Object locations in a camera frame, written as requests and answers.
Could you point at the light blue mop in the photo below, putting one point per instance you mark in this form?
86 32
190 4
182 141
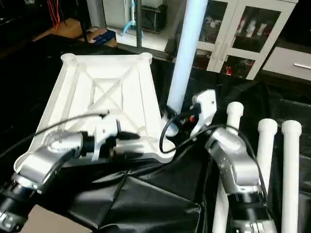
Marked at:
130 22

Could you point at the white plastic table top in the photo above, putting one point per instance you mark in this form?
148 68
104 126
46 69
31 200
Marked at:
107 92

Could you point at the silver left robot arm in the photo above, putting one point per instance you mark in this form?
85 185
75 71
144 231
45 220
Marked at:
43 160

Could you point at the black work mat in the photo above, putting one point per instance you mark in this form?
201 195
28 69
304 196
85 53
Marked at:
146 204

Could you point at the brown cardboard box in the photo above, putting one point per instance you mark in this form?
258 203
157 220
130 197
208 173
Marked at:
101 37

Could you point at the white glass door cabinet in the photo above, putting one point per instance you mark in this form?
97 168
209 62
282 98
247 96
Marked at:
233 34

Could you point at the white appliance cabinet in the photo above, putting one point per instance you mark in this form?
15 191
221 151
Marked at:
119 12

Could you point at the grey metal pole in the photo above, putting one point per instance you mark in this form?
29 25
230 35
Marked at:
139 26

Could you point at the white drawer unit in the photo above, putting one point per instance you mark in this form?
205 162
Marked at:
291 63

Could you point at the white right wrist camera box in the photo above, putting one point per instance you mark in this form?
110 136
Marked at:
205 109

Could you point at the white plastic table leg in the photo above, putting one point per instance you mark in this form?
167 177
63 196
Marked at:
267 150
233 121
187 53
291 179

